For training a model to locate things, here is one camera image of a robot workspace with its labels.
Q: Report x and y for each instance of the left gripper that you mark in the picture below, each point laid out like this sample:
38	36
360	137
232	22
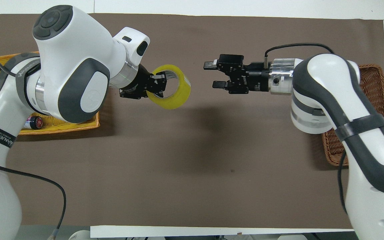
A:
135	85

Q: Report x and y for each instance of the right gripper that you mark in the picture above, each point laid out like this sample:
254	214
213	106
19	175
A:
257	77

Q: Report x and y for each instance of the yellow tape roll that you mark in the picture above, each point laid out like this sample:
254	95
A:
182	93

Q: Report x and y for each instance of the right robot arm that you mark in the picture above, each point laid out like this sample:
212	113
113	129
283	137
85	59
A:
325	76

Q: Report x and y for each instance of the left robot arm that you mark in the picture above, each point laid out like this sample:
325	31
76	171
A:
68	50

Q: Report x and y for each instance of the brown wicker basket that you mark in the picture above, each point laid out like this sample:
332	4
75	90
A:
377	86

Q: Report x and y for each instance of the small bottle with dark cap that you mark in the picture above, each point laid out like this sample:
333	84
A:
34	122

